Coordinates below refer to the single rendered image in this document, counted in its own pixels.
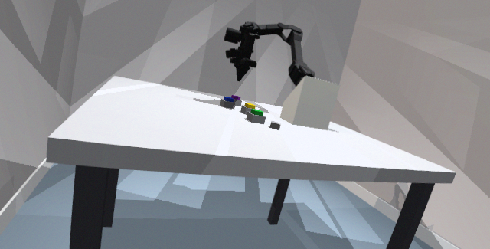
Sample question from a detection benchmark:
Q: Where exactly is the yellow button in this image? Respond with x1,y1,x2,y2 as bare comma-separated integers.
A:
240,103,256,115

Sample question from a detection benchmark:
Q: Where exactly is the blue button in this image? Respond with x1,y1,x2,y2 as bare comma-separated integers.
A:
220,97,236,109

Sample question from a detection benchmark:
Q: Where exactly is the purple button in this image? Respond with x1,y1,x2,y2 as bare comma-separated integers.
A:
231,95,242,106

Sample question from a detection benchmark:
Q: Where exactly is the green button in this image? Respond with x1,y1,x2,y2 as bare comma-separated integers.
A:
246,109,266,124

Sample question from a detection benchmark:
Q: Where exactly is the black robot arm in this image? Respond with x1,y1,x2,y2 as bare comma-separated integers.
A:
224,22,315,87

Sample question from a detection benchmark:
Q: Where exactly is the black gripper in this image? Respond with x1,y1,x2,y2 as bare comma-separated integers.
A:
230,45,257,81

